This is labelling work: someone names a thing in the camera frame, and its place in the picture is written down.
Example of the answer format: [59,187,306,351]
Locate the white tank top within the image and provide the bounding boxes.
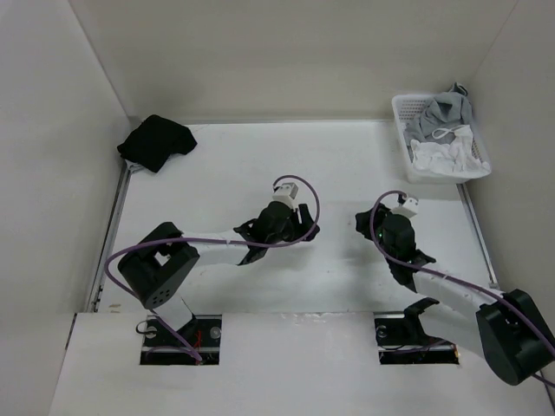
[409,125,491,179]

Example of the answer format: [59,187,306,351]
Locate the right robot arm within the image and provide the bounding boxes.
[355,204,554,386]

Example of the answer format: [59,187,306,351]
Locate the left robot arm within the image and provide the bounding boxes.
[117,200,320,346]

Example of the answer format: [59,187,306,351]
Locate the grey tank top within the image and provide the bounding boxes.
[404,82,473,145]

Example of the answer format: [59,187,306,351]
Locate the folded black tank top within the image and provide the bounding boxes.
[116,114,198,173]

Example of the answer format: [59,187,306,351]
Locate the white plastic basket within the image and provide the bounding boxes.
[391,91,492,184]

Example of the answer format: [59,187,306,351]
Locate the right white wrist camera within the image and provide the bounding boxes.
[391,193,419,218]

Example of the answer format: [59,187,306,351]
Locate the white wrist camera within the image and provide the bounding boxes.
[391,193,419,218]
[272,182,298,210]

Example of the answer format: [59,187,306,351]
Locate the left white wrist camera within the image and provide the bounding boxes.
[272,182,298,210]

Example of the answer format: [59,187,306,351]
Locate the right metal table rail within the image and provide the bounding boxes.
[457,184,500,289]

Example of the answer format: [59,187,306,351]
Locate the metal table rail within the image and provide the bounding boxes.
[457,184,500,289]
[83,162,131,313]

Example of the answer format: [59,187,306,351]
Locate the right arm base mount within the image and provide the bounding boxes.
[374,298,460,365]

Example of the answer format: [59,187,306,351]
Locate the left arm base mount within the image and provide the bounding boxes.
[135,315,223,367]

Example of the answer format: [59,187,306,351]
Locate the left metal table rail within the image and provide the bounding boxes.
[83,162,131,313]

